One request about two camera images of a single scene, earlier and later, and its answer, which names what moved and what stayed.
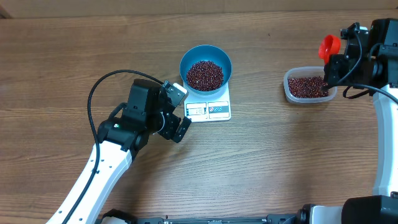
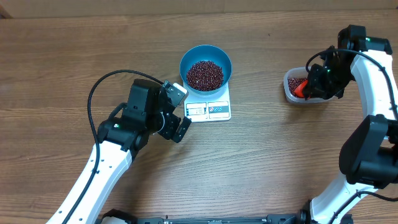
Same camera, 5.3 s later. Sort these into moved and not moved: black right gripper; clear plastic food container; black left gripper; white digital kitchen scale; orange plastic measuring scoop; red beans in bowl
Moved: orange plastic measuring scoop; black right gripper
Not moved: clear plastic food container; black left gripper; red beans in bowl; white digital kitchen scale
